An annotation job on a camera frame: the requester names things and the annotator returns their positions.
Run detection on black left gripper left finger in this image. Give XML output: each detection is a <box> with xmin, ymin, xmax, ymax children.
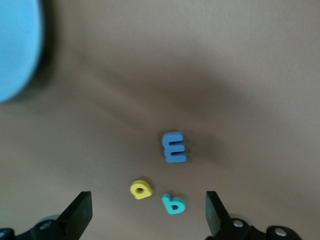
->
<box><xmin>16</xmin><ymin>191</ymin><xmax>93</xmax><ymax>240</ymax></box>

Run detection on blue foam letter m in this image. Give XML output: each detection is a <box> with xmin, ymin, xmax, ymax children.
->
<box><xmin>161</xmin><ymin>131</ymin><xmax>188</xmax><ymax>164</ymax></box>

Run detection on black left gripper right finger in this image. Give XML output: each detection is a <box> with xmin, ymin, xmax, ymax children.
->
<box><xmin>204</xmin><ymin>191</ymin><xmax>267</xmax><ymax>240</ymax></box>

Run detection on yellow foam letter d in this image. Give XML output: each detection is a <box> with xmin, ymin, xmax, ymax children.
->
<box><xmin>129</xmin><ymin>179</ymin><xmax>154</xmax><ymax>200</ymax></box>

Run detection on brown table cover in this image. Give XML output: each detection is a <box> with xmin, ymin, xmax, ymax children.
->
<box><xmin>0</xmin><ymin>0</ymin><xmax>320</xmax><ymax>240</ymax></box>

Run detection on blue plate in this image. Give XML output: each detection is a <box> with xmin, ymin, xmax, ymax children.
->
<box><xmin>0</xmin><ymin>0</ymin><xmax>46</xmax><ymax>104</ymax></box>

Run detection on teal foam letter b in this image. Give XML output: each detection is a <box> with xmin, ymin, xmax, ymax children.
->
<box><xmin>161</xmin><ymin>192</ymin><xmax>186</xmax><ymax>215</ymax></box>

